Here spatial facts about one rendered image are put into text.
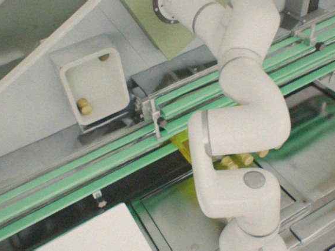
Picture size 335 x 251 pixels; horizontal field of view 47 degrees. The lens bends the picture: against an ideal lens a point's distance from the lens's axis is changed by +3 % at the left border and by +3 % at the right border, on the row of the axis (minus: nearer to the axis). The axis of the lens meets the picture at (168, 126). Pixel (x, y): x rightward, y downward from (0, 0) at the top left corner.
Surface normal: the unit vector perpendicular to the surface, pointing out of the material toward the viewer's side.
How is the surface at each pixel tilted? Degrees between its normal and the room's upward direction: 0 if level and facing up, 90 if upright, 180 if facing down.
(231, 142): 37
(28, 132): 0
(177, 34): 2
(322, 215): 90
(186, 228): 90
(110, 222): 90
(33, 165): 90
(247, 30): 57
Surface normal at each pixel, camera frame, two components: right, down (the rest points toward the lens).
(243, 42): -0.34, 0.43
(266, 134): -0.08, 0.29
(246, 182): -0.16, -0.52
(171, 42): 0.49, 0.60
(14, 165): -0.10, -0.70
